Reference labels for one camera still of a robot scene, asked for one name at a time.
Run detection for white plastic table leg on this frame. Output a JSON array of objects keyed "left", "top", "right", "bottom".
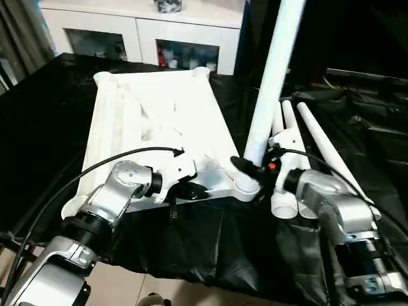
[
  {"left": 296, "top": 103, "right": 381, "bottom": 221},
  {"left": 235, "top": 0, "right": 307, "bottom": 194},
  {"left": 280, "top": 99, "right": 317, "bottom": 221},
  {"left": 270, "top": 108, "right": 300, "bottom": 220}
]

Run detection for white plastic table top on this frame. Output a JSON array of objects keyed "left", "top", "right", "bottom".
[{"left": 61, "top": 67, "right": 262, "bottom": 221}]

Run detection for grey robot left foot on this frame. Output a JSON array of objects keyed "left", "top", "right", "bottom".
[{"left": 139, "top": 291, "right": 170, "bottom": 306}]

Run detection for long black bar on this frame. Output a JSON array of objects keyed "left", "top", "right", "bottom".
[{"left": 324, "top": 68, "right": 408, "bottom": 85}]

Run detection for white glass-door cabinet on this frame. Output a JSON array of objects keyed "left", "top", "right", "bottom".
[{"left": 40, "top": 0, "right": 249, "bottom": 77}]

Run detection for dark objects on cabinet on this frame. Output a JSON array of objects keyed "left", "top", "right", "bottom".
[{"left": 154, "top": 0, "right": 183, "bottom": 14}]

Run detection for grey curtain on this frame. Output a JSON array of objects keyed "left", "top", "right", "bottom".
[{"left": 0, "top": 0, "right": 57, "bottom": 94}]

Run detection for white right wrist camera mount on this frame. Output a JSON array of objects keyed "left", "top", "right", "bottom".
[{"left": 268, "top": 128, "right": 303, "bottom": 196}]

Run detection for black left wrist camera cable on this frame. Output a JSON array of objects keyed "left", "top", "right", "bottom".
[{"left": 0, "top": 146, "right": 186, "bottom": 306}]

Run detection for dark folding stand frame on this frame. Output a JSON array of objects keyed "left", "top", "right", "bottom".
[{"left": 0, "top": 240, "right": 38, "bottom": 288}]

